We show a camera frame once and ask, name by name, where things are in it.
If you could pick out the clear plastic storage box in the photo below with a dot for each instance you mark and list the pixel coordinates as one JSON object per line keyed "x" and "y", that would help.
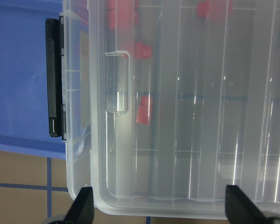
{"x": 216, "y": 110}

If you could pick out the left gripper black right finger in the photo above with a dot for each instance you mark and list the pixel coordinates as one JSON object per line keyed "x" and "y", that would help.
{"x": 239, "y": 209}

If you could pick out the black box latch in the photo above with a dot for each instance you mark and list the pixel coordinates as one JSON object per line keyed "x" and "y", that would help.
{"x": 54, "y": 45}

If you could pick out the red block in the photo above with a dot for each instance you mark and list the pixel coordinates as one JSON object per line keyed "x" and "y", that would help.
{"x": 145, "y": 109}
{"x": 121, "y": 13}
{"x": 214, "y": 9}
{"x": 142, "y": 51}

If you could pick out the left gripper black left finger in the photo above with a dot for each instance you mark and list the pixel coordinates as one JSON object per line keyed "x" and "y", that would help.
{"x": 82, "y": 210}

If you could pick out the blue plastic tray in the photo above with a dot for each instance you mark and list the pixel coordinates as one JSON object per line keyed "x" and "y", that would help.
{"x": 23, "y": 85}

